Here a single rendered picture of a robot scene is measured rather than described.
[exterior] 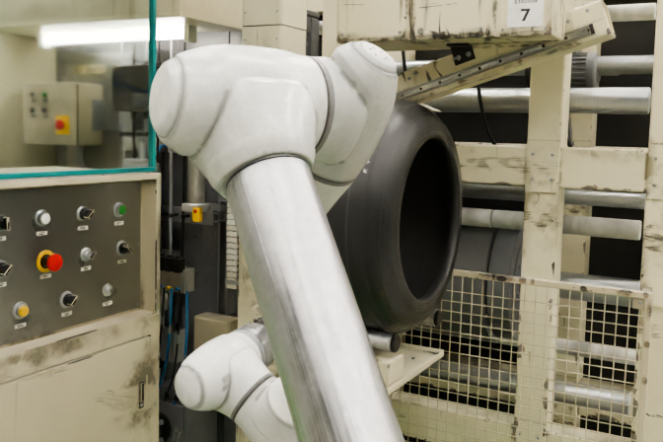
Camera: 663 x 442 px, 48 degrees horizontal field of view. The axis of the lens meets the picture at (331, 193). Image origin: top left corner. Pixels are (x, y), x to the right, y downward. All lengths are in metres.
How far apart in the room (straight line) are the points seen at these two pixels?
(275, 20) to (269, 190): 1.19
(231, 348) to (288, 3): 0.99
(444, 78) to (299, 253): 1.44
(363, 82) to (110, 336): 1.18
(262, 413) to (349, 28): 1.22
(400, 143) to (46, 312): 0.90
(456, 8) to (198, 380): 1.20
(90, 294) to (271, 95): 1.17
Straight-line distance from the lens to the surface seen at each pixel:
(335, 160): 0.98
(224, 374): 1.29
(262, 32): 1.98
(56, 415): 1.88
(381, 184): 1.62
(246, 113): 0.83
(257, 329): 1.40
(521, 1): 1.98
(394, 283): 1.68
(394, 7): 2.10
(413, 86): 2.20
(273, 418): 1.26
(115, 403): 2.00
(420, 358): 2.00
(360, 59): 0.94
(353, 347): 0.75
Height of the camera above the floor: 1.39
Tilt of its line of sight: 5 degrees down
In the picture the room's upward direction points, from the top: 1 degrees clockwise
